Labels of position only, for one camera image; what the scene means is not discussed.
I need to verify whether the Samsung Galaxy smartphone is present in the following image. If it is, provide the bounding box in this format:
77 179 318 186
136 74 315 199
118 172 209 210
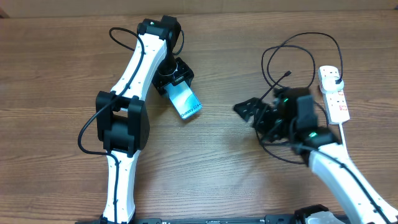
165 81 202 119

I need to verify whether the black USB charging cable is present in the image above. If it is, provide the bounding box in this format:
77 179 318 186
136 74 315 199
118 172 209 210
253 32 345 165

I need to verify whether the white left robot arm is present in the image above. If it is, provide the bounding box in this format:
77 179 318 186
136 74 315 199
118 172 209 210
96 16 202 223

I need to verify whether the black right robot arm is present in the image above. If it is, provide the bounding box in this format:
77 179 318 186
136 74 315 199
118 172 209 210
233 88 397 223

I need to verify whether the white charger plug adapter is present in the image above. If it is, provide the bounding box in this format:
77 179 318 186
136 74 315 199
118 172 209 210
320 77 345 94

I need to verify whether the white power strip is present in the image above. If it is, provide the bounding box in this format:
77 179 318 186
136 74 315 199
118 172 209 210
318 65 350 124

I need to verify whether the white power strip cord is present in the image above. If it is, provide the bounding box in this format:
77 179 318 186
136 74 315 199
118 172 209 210
338 123 348 147

